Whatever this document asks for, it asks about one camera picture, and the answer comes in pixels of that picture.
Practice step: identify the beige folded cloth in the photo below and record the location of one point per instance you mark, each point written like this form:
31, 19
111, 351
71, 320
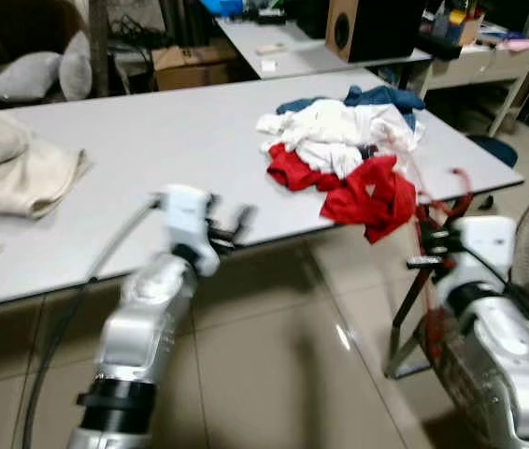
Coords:
21, 178

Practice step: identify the white remote control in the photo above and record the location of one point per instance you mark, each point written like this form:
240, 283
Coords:
270, 48

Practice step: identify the red t-shirt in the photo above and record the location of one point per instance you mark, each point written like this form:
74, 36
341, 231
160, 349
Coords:
293, 173
372, 201

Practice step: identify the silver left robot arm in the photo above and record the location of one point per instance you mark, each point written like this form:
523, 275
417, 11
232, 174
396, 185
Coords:
143, 318

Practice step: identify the pink paper sheet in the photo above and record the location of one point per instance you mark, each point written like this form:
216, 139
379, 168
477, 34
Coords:
524, 44

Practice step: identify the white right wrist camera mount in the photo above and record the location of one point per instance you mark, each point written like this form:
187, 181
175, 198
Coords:
484, 243

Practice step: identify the small white card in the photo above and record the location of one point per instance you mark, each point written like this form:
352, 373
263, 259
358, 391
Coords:
269, 65

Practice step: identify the large white table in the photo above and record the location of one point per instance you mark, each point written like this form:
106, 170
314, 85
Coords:
152, 140

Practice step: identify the dark blue round stool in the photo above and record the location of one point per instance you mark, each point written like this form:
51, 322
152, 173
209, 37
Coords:
493, 150

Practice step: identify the blue denim jeans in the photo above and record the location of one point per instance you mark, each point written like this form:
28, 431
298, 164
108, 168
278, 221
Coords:
381, 96

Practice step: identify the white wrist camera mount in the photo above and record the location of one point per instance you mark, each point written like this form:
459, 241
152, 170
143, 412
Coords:
185, 210
484, 243

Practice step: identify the desk organiser with pens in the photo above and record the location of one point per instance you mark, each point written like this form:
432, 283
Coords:
456, 23

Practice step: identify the blue plastic box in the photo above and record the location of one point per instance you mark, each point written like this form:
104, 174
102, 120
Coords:
222, 7

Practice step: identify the brown cardboard box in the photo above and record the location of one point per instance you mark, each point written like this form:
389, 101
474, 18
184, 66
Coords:
194, 70

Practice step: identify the white shirt black print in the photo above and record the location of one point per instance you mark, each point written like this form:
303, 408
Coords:
339, 122

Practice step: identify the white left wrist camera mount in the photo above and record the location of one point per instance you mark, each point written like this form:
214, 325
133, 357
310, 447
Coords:
185, 210

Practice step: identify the brown wicker armchair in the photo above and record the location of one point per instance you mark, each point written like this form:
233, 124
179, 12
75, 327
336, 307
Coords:
3, 28

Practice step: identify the wood and black loudspeaker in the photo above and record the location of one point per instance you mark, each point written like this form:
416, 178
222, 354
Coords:
377, 33

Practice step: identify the grey pillow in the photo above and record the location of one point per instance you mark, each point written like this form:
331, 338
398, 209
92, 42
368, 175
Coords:
76, 67
21, 77

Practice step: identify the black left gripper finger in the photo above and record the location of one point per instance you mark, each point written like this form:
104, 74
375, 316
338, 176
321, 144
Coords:
243, 218
235, 243

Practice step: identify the small white desk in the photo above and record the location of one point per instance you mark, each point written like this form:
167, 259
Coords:
489, 61

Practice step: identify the white work table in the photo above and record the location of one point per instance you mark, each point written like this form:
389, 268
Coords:
311, 56

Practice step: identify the metal frame plaid chair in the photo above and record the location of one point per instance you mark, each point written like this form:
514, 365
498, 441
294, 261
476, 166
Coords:
405, 346

